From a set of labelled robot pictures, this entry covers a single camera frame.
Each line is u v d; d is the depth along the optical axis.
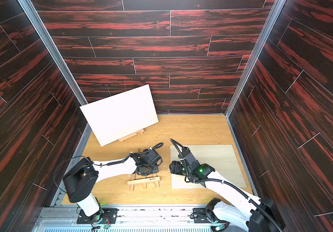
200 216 0.73
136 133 1.02
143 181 0.83
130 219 0.73
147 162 0.68
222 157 1.02
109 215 0.74
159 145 0.79
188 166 0.60
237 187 0.47
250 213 0.41
